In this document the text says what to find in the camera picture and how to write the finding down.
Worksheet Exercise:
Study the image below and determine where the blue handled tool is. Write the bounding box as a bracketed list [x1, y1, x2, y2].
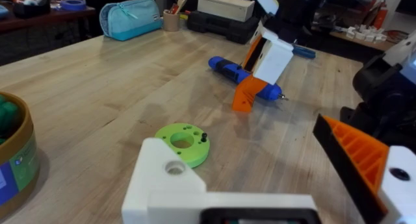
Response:
[291, 43, 317, 60]

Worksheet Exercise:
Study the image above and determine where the bare white left gripper left finger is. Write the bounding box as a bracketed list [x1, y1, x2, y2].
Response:
[122, 138, 207, 224]

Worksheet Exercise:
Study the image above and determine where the black box with items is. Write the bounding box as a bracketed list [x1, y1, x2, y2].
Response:
[12, 0, 52, 19]

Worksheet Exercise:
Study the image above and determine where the green disc with holes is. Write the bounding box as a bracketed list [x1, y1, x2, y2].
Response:
[154, 122, 211, 169]

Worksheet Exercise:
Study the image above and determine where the teal zip bag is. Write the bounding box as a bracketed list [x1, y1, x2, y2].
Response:
[99, 0, 164, 42]

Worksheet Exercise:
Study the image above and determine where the orange bottle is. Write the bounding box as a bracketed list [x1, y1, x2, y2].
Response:
[372, 0, 389, 31]

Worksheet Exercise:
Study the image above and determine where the wooden cup with utensils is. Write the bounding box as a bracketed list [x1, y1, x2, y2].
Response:
[162, 0, 189, 32]

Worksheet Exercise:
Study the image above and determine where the heap of white blocks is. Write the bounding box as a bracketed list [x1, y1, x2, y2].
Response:
[344, 23, 388, 45]

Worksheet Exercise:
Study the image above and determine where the black tool case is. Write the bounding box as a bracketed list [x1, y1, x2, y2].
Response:
[187, 10, 260, 45]

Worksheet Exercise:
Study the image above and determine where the white orange left gripper right finger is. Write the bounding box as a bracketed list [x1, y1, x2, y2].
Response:
[313, 114, 416, 224]

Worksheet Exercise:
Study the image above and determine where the pale wooden side table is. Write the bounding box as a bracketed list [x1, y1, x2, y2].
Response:
[328, 29, 396, 52]

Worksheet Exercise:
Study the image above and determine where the blue tape roll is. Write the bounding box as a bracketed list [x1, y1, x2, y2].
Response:
[60, 0, 87, 12]

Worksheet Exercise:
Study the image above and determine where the blue electric screwdriver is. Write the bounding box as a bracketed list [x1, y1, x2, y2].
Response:
[207, 56, 289, 102]

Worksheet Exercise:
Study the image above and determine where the dark wooden side table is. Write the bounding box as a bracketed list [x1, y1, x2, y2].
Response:
[0, 2, 98, 35]

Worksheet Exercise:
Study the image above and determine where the beige box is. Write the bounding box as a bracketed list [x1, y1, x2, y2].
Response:
[197, 0, 255, 23]

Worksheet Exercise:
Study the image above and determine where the brown tub with green toys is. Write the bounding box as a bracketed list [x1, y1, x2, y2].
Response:
[0, 91, 40, 220]

